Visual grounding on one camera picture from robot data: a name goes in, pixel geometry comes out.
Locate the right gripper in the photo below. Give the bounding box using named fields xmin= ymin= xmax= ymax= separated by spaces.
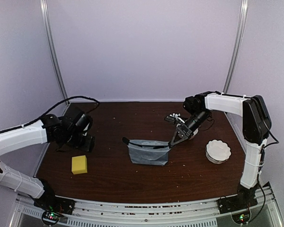
xmin=171 ymin=110 xmax=210 ymax=146

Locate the grey drawstring pouch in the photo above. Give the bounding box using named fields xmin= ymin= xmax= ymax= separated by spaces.
xmin=122 ymin=137 xmax=171 ymax=166

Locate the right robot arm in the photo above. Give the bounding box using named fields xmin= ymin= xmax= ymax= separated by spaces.
xmin=165 ymin=91 xmax=279 ymax=190

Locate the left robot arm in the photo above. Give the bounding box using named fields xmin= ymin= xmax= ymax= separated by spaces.
xmin=0 ymin=96 xmax=100 ymax=210

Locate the white round bowl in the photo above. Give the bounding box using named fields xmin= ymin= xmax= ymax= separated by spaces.
xmin=189 ymin=128 xmax=199 ymax=140

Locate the yellow sponge block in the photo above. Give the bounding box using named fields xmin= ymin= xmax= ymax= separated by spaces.
xmin=71 ymin=155 xmax=88 ymax=175

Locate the white scalloped bowl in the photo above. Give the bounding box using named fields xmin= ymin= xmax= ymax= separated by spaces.
xmin=205 ymin=140 xmax=231 ymax=164

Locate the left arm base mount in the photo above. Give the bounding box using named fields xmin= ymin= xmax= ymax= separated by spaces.
xmin=32 ymin=179 xmax=75 ymax=215

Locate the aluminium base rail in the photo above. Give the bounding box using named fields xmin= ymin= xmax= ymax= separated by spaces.
xmin=10 ymin=185 xmax=284 ymax=227

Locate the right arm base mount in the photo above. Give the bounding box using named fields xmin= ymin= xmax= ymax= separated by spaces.
xmin=217 ymin=184 xmax=258 ymax=214

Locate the aluminium corner post right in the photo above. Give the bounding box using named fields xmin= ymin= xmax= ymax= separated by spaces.
xmin=223 ymin=0 xmax=249 ymax=93

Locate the aluminium corner post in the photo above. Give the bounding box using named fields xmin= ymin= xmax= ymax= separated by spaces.
xmin=223 ymin=0 xmax=249 ymax=93
xmin=40 ymin=0 xmax=68 ymax=99

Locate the aluminium corner post left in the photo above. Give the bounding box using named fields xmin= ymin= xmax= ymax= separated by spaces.
xmin=40 ymin=0 xmax=68 ymax=99

